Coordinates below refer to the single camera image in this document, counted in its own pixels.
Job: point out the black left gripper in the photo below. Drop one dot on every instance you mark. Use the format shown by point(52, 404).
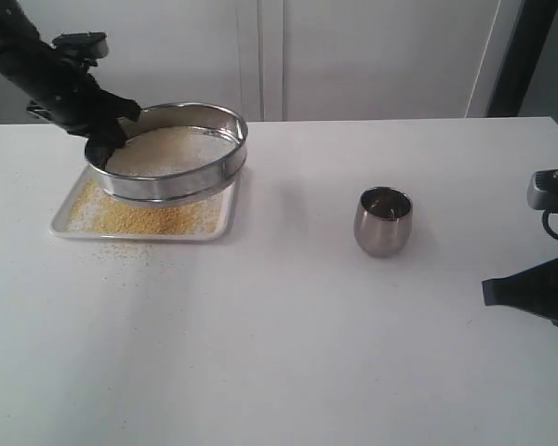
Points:
point(75, 102)

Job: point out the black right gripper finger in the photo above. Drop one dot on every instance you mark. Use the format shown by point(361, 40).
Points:
point(534, 291)

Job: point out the round steel mesh sieve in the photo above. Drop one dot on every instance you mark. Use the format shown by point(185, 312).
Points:
point(189, 186)

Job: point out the stainless steel cup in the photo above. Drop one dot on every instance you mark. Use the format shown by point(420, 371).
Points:
point(383, 221)

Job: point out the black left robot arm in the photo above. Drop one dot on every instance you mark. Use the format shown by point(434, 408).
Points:
point(22, 47)

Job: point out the white coarse grains in sieve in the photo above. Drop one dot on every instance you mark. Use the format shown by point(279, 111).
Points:
point(167, 151)

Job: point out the yellow millet grains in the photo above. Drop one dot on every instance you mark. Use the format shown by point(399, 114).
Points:
point(135, 216)

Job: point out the white rectangular plastic tray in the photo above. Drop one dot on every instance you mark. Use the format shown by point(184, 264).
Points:
point(144, 227)

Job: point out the white cabinet with doors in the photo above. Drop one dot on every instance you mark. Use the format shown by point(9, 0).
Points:
point(297, 60)

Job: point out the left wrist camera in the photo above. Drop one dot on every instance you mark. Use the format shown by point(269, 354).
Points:
point(82, 49)

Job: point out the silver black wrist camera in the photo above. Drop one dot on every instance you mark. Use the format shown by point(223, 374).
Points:
point(542, 192)

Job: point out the dark vertical post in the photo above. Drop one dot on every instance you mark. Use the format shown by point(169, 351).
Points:
point(528, 38)

